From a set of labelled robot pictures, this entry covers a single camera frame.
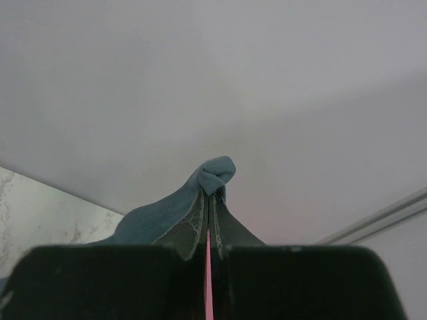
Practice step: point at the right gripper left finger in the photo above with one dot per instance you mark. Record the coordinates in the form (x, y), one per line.
(163, 280)

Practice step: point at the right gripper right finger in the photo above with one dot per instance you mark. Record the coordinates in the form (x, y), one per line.
(252, 280)

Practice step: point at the grey-blue t shirt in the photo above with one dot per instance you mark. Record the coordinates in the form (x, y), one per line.
(177, 219)

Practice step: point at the folded pink t shirt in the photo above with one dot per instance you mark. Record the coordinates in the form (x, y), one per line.
(208, 299)

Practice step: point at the right corner aluminium post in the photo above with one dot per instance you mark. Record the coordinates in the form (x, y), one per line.
(398, 213)

